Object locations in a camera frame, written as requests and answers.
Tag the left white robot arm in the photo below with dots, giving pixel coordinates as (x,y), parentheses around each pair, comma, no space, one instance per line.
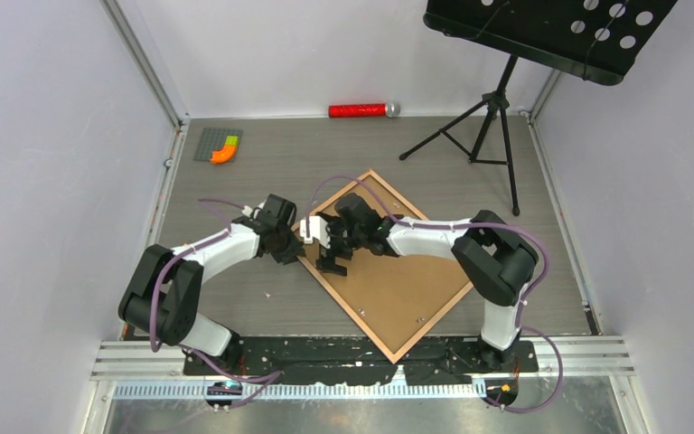
(163,294)

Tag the orange curved toy block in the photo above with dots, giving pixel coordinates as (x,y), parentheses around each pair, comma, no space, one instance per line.
(224,155)

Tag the blue wooden picture frame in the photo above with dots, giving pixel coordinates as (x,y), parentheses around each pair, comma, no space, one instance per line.
(394,301)

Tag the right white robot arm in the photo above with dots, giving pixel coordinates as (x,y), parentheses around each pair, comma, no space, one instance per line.
(494,256)

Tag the aluminium front rail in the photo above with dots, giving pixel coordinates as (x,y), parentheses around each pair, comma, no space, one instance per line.
(142,373)

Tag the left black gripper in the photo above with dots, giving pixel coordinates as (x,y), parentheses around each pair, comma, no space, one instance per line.
(295,251)

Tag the red toy microphone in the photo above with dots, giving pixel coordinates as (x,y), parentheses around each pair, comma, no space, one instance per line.
(366,110)

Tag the black music stand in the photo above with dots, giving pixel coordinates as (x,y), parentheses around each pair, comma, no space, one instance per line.
(596,41)

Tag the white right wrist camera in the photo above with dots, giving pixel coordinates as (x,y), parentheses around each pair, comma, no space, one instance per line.
(313,229)

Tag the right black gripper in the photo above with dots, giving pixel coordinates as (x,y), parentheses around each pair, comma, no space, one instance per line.
(328,263)

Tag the grey building baseplate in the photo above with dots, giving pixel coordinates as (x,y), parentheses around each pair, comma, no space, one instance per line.
(211,139)

